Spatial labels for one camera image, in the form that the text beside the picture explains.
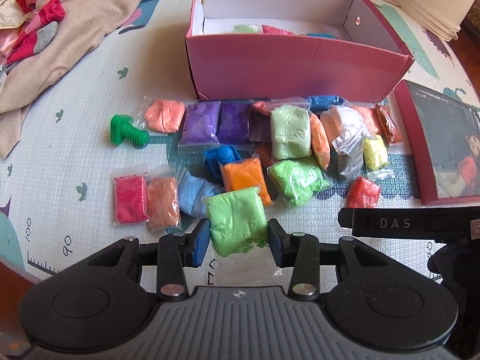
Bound red clay bag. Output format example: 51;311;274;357
345;176;381;208

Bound pink cardboard box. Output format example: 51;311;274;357
185;0;414;102

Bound cartoon play mat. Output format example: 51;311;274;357
1;0;479;290

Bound pile of colourful clothes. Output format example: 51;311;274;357
1;0;65;67

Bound white clay bag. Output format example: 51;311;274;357
329;106;372;152

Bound yellow clay bag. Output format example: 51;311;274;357
363;134;390;171

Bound blue plastic toy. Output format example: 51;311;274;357
204;145;242;179

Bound magenta clay bag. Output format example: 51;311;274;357
113;173;148;225

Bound peach clay bag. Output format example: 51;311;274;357
146;176;181;232

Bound box lid with woman photo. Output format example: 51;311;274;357
394;80;479;205

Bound green plastic toy bolt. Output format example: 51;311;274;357
110;115;150;146

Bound brown-red clay bag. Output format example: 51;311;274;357
374;104;403;146

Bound bright green clay bag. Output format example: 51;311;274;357
202;186;268;258

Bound light blue clay bag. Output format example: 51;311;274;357
178;170;224;218

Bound dark purple clay bag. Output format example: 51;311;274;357
217;102;251;145

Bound grey silver clay bag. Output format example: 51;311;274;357
333;131;364;180

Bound pale green clay bag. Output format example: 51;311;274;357
270;105;311;160

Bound salmon clay bag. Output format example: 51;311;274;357
143;99;185;133

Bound beige cloth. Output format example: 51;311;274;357
1;0;142;159

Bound orange striped clay bag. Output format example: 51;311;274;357
310;114;330;171

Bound light orange clay bag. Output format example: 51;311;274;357
353;106;382;135

